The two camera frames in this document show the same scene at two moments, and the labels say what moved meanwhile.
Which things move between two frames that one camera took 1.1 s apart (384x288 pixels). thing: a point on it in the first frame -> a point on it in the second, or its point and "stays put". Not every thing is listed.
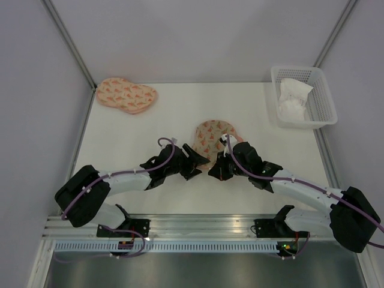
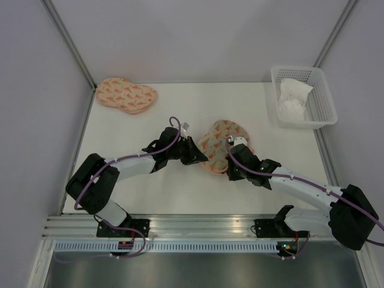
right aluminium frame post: (330, 40) stays put
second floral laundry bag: (120, 93) stays put
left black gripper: (190, 170) -> (195, 155)
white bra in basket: (291, 102) stays put
